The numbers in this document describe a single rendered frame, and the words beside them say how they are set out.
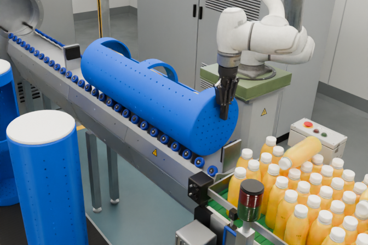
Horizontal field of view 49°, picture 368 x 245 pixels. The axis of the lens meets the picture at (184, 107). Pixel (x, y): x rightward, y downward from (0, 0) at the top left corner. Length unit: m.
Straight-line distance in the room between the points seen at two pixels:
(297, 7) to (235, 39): 0.62
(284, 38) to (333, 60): 3.15
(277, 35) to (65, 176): 1.05
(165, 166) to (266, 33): 0.75
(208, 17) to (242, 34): 2.39
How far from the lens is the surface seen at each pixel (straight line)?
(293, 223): 1.32
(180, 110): 1.61
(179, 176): 1.76
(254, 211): 1.11
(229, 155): 1.65
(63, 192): 1.87
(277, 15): 1.50
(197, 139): 1.62
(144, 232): 2.73
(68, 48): 2.57
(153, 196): 2.98
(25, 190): 1.89
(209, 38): 3.86
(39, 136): 1.75
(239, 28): 1.45
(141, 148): 1.94
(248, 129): 2.27
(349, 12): 4.41
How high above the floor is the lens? 1.93
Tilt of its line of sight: 28 degrees down
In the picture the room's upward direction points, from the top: 2 degrees clockwise
